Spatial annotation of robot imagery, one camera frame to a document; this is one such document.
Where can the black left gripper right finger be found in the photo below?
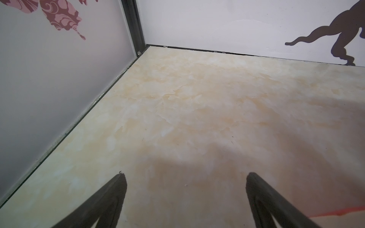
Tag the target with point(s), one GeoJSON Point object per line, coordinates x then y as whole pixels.
{"type": "Point", "coordinates": [269, 207]}

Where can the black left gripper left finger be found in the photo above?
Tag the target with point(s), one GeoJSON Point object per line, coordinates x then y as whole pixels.
{"type": "Point", "coordinates": [102, 209]}

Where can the red and white paper bag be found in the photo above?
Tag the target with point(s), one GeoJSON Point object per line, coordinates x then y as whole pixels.
{"type": "Point", "coordinates": [340, 212]}

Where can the black corner frame post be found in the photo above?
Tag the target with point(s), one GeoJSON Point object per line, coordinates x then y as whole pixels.
{"type": "Point", "coordinates": [133, 20]}

